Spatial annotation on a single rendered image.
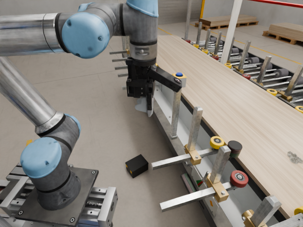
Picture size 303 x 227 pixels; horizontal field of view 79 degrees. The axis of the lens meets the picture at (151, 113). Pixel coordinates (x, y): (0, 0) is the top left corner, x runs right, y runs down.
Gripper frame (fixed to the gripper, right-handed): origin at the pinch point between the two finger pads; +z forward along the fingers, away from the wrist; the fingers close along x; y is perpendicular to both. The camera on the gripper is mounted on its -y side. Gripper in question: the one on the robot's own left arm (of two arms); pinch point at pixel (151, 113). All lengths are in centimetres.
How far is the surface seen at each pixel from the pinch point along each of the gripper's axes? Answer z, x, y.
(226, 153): 22.1, -4.4, -31.8
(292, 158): 41, -22, -75
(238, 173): 41, -9, -43
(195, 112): 18.5, -27.5, -20.3
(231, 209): 70, -5, -46
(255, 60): 48, -191, -114
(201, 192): 46, 1, -25
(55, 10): 55, -631, 402
